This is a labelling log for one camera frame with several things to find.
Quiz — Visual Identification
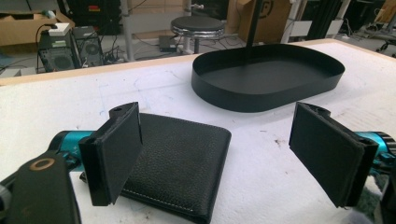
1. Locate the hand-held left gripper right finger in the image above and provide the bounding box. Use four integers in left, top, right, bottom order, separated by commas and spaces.
289, 102, 379, 209

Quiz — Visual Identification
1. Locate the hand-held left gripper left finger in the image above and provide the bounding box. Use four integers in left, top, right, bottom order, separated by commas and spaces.
78, 102, 144, 207

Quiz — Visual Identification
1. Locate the black leather wallet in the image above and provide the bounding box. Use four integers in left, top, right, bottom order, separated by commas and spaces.
79, 112, 233, 224

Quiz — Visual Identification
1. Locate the black oval metal tray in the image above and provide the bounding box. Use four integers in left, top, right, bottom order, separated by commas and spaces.
191, 43, 346, 113

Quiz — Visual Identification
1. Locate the black computer tower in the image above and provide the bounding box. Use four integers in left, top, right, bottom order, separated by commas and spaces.
71, 25, 105, 68
36, 31, 79, 73

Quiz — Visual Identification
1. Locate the small black device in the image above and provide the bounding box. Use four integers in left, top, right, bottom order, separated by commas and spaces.
158, 35, 178, 53

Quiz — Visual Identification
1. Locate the grey metal stand leg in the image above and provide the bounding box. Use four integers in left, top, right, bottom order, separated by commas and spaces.
120, 0, 136, 63

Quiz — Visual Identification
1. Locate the office chair base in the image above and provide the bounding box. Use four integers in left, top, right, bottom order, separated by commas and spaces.
369, 30, 396, 54

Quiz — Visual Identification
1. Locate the white box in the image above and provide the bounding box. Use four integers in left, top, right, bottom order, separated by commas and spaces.
48, 22, 72, 37

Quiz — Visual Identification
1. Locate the tall cardboard box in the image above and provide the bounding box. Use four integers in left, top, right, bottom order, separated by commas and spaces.
225, 0, 292, 44

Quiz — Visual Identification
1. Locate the round black stool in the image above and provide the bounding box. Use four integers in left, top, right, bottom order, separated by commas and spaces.
170, 16, 226, 54

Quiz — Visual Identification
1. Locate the black stand pole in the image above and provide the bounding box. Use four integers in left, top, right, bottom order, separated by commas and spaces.
246, 0, 264, 49

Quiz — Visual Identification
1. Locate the open cardboard box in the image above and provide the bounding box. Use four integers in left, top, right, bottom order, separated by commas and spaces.
0, 10, 76, 48

